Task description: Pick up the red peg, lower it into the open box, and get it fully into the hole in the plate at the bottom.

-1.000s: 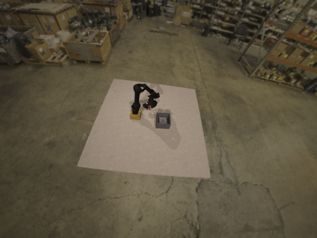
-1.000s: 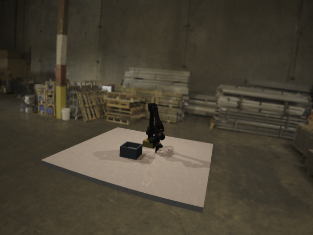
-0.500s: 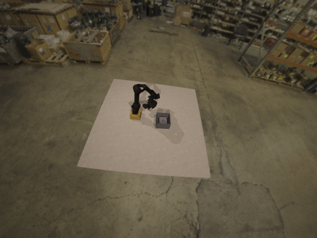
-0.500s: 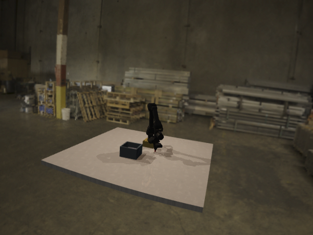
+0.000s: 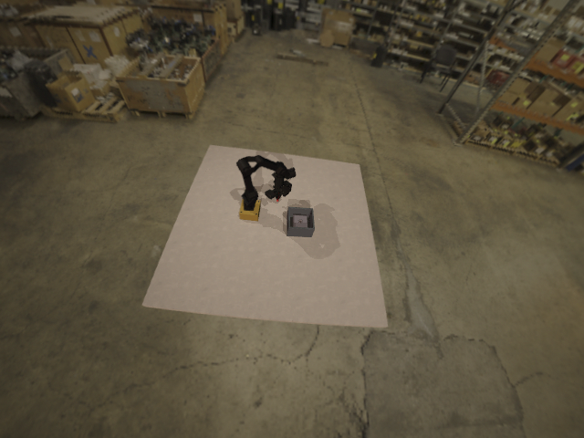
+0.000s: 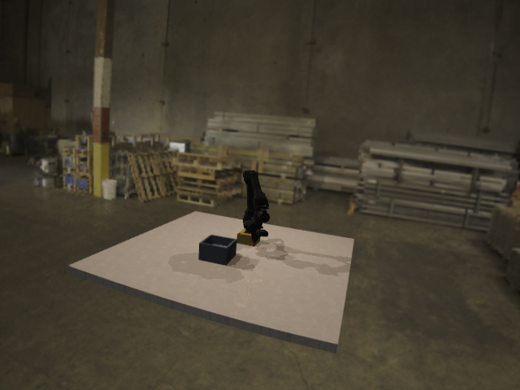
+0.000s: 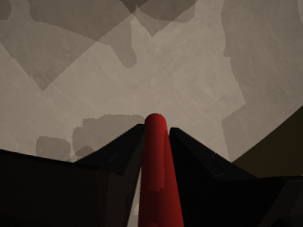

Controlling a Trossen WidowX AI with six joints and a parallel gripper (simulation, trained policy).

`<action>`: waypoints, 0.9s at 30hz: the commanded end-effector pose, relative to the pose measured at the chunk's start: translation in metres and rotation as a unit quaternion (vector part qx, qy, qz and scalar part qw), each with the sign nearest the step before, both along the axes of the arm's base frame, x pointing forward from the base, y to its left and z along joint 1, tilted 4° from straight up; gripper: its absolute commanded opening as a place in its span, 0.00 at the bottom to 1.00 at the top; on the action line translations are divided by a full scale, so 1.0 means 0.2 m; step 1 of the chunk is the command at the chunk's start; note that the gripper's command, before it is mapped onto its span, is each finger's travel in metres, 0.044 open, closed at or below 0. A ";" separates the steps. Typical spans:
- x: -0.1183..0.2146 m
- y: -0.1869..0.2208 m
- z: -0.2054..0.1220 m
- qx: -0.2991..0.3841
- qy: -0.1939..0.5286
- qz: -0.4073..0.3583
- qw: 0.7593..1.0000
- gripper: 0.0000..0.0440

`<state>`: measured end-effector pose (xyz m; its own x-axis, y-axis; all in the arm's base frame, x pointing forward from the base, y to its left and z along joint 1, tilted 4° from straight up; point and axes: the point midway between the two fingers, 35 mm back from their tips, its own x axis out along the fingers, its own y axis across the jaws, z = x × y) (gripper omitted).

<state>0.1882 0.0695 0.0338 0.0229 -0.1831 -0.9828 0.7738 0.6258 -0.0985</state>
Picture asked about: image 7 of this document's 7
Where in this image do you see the red peg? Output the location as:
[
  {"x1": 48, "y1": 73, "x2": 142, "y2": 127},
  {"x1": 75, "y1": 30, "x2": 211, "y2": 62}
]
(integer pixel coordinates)
[{"x1": 137, "y1": 113, "x2": 185, "y2": 227}]

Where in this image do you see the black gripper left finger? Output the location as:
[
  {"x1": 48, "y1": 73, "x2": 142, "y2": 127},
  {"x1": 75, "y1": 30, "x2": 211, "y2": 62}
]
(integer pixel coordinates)
[{"x1": 0, "y1": 124, "x2": 145, "y2": 227}]

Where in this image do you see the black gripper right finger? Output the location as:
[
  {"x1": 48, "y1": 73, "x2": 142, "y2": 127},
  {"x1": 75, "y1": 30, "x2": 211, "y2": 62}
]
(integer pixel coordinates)
[{"x1": 169, "y1": 128, "x2": 303, "y2": 227}]

